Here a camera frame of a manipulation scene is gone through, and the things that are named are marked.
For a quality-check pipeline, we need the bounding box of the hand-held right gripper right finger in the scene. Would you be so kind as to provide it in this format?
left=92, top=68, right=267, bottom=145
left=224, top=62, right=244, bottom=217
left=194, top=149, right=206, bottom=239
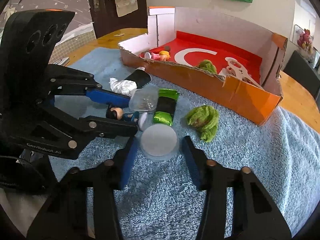
left=181, top=135, right=293, bottom=240

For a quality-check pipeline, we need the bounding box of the side table with dark cloth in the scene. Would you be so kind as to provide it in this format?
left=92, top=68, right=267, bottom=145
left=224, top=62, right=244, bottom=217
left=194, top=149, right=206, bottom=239
left=282, top=50, right=320, bottom=100

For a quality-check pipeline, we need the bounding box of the light blue fleece blanket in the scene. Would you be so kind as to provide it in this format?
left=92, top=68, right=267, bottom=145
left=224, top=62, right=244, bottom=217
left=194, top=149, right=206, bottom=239
left=49, top=47, right=320, bottom=240

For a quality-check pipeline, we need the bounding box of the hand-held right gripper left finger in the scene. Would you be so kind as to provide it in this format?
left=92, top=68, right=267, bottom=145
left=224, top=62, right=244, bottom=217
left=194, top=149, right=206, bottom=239
left=26, top=136, right=139, bottom=240

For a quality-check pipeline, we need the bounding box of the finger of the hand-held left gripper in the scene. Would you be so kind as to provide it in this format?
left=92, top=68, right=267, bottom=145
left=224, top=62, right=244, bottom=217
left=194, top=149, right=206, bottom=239
left=67, top=117, right=138, bottom=153
left=45, top=65, right=131, bottom=105

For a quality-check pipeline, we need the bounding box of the green yarn ball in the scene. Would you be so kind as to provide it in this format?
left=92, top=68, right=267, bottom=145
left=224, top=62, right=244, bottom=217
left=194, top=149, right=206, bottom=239
left=197, top=59, right=217, bottom=74
left=185, top=105, right=220, bottom=142

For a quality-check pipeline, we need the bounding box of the dark brown door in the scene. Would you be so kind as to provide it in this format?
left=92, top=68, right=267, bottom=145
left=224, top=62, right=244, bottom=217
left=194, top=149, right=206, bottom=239
left=86, top=0, right=148, bottom=39

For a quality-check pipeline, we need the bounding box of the metal door handle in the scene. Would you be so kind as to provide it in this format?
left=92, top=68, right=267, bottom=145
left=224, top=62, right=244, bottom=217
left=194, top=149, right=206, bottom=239
left=92, top=0, right=107, bottom=12

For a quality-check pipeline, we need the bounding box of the pink rabbit plush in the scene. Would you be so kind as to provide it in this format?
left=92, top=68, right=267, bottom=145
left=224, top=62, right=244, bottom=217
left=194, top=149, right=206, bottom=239
left=297, top=29, right=315, bottom=53

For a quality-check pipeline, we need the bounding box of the orange cardboard box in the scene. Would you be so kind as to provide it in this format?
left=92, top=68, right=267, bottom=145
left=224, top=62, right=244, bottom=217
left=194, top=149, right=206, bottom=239
left=118, top=6, right=288, bottom=127

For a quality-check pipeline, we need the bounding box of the white round jar lid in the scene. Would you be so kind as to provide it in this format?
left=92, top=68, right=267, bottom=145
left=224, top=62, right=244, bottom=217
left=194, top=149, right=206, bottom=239
left=139, top=124, right=179, bottom=161

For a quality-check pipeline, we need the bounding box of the green and black snack packet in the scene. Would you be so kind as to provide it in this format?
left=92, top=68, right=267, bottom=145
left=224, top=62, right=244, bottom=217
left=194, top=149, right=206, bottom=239
left=152, top=89, right=180, bottom=126

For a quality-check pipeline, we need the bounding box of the clear plastic container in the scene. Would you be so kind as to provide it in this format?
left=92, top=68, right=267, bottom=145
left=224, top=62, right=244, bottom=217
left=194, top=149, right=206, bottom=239
left=129, top=89, right=159, bottom=114

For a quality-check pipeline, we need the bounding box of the blonde doll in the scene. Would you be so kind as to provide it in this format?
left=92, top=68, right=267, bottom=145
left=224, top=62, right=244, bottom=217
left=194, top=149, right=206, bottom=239
left=144, top=50, right=171, bottom=62

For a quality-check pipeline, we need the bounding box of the black-haired figurine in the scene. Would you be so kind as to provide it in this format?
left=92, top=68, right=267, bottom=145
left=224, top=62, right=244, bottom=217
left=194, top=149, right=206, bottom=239
left=106, top=104, right=148, bottom=132

